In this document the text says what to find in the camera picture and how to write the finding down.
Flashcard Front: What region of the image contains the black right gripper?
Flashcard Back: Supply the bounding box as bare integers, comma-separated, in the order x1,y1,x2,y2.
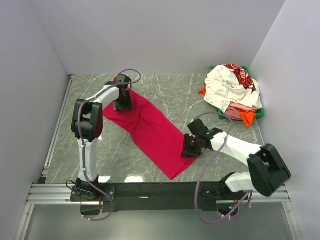
180,133,202,159

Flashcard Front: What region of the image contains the magenta red t shirt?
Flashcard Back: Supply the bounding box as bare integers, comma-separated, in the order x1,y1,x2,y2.
103,90,196,180

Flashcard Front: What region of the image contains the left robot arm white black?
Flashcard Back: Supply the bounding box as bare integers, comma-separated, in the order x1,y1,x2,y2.
71,81,132,201

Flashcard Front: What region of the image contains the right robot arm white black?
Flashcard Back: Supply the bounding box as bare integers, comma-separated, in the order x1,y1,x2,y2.
181,128,292,200

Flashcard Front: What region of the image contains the pink t shirt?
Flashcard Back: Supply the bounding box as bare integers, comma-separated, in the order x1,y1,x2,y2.
224,102,258,122

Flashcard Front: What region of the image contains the orange t shirt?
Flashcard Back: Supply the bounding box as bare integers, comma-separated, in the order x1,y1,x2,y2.
198,81,262,127

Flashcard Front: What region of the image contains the green plastic laundry basket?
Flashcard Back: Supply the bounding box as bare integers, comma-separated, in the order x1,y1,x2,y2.
208,65,265,120

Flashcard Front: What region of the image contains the red white printed t shirt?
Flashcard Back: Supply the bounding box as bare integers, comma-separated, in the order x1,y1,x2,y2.
224,64,257,92

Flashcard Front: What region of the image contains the black base beam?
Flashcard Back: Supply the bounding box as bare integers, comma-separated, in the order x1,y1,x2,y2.
69,181,248,216

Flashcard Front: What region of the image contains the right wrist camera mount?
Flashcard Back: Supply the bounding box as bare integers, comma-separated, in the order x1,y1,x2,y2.
187,118,210,138

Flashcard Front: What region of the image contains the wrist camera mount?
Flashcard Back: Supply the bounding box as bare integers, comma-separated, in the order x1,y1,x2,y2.
113,73,132,86
187,118,210,138

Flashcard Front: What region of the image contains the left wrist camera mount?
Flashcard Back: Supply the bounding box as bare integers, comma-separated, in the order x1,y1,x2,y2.
113,73,132,86

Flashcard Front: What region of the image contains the aluminium rail frame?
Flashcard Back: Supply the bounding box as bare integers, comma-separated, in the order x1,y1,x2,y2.
15,74,302,240

